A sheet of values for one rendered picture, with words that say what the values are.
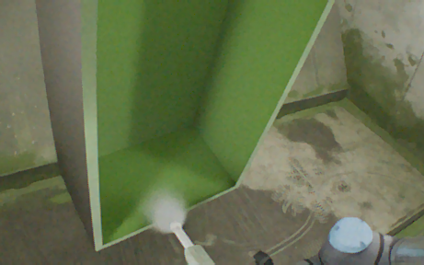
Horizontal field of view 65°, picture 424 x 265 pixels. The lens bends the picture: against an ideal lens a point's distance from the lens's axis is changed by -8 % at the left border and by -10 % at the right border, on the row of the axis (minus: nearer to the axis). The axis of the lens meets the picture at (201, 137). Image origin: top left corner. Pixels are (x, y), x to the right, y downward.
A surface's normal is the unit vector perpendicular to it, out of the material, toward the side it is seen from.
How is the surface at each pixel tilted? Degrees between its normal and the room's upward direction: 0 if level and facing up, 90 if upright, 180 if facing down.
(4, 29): 57
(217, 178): 12
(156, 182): 8
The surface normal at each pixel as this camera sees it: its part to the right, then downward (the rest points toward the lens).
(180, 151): 0.21, -0.63
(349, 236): 0.02, -0.78
